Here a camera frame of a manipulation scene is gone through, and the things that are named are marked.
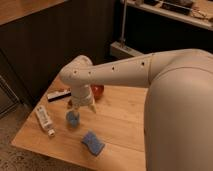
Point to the wooden cabinet top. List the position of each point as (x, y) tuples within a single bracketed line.
[(11, 10)]

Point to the white bottle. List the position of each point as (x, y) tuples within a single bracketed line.
[(45, 120)]

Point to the metal shelf frame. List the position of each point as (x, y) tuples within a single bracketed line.
[(145, 26)]

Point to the blue cup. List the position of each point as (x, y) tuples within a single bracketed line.
[(73, 119)]

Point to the black and white marker box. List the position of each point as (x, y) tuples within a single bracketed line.
[(59, 94)]

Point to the blue sponge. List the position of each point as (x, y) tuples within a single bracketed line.
[(94, 145)]

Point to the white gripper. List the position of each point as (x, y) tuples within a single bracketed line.
[(82, 96)]

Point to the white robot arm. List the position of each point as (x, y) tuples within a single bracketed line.
[(178, 111)]

